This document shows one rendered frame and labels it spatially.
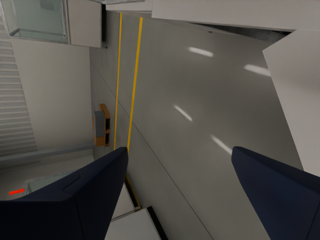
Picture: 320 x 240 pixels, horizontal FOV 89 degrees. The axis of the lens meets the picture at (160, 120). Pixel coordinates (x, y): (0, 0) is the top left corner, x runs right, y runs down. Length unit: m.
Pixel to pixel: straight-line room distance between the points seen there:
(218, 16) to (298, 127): 0.24
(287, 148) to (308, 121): 0.98
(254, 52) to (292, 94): 1.06
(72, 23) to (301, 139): 4.69
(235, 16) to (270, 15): 0.06
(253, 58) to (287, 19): 1.03
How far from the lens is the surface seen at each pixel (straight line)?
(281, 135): 1.26
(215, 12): 0.40
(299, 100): 0.29
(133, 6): 0.79
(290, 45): 0.30
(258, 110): 1.30
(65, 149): 8.79
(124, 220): 3.06
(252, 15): 0.34
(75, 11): 4.75
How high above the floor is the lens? 1.14
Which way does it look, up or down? 30 degrees down
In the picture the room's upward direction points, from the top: 97 degrees counter-clockwise
